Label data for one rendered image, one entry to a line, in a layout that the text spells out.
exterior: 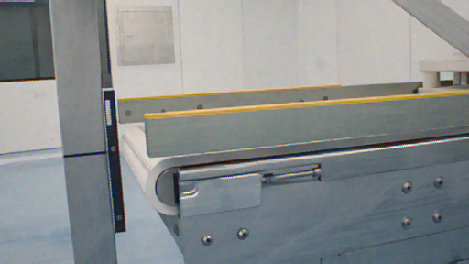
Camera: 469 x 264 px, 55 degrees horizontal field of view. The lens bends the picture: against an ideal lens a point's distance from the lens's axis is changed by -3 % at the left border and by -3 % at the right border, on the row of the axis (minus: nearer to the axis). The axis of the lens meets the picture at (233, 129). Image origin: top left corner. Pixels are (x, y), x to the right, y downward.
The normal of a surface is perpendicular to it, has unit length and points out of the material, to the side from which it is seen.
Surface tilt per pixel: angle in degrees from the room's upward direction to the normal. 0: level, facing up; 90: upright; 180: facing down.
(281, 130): 90
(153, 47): 90
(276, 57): 90
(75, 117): 90
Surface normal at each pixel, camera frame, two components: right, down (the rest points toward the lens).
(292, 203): 0.32, 0.11
